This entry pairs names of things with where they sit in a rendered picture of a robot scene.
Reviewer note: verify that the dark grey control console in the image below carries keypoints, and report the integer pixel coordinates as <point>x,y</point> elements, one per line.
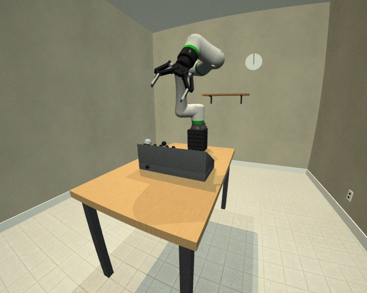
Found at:
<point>190,164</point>

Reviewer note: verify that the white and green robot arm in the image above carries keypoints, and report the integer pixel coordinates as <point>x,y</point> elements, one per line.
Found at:
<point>210,57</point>

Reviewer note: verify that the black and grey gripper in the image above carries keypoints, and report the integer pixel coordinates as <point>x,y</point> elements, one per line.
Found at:
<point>181,69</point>

